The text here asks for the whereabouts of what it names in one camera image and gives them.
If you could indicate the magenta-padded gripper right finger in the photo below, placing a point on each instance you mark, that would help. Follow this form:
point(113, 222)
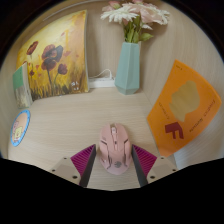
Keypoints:
point(144, 160)

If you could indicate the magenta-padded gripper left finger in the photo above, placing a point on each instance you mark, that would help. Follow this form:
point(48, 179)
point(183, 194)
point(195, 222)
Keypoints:
point(83, 160)

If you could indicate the pink computer mouse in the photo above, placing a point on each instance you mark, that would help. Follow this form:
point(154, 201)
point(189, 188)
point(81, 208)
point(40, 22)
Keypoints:
point(115, 150)

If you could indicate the round blue-rimmed cartoon mouse pad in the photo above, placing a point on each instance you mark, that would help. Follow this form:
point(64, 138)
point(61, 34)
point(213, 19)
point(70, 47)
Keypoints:
point(20, 128)

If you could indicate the orange book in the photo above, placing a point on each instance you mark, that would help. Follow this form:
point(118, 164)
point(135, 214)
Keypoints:
point(186, 106)

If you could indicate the white power strip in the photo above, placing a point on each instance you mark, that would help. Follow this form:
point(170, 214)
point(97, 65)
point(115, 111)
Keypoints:
point(101, 82)

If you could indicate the teal faceted vase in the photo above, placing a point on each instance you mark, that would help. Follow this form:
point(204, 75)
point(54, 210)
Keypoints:
point(128, 70)

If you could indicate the yellow poppy flower painting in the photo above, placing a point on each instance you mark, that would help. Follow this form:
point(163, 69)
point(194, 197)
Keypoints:
point(56, 43)

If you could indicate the pink and white flower bouquet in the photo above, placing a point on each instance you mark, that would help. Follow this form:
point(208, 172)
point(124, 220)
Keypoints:
point(133, 15)

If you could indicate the white light bar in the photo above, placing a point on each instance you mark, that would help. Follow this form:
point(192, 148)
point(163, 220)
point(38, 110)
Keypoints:
point(75, 8)

